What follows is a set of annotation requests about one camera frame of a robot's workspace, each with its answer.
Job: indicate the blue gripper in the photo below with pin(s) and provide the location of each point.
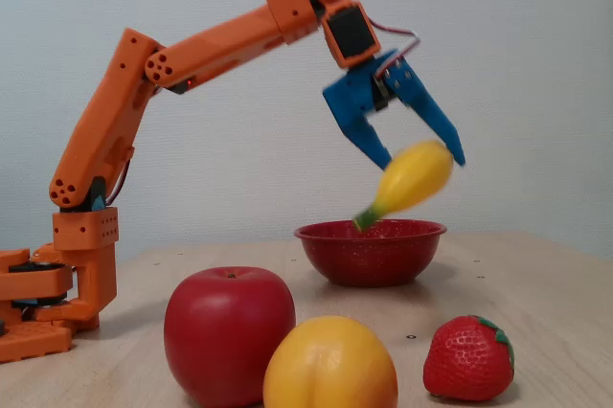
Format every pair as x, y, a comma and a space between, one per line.
353, 98

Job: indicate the red speckled bowl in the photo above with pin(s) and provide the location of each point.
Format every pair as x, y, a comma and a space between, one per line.
373, 259

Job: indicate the orange toy peach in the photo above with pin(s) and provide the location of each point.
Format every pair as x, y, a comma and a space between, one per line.
330, 365

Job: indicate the red toy strawberry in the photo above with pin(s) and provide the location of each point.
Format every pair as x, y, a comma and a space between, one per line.
464, 360

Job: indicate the red toy apple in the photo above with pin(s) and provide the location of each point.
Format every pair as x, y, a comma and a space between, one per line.
225, 331

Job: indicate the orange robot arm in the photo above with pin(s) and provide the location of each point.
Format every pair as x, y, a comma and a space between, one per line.
215, 44

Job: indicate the yellow toy banana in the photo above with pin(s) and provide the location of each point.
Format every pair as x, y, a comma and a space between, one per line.
412, 178

